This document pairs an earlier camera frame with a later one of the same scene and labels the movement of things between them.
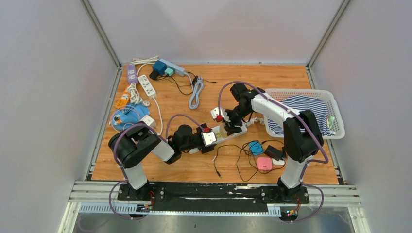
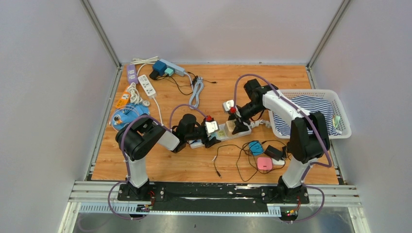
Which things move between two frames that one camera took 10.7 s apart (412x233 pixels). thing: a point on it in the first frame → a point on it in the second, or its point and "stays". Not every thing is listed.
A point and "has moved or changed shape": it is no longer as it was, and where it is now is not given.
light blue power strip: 177,70 stays
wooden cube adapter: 223,132 has moved or changed shape
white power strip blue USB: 196,150 → 223,130
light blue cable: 194,101 stays
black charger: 274,152 stays
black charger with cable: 274,153 stays
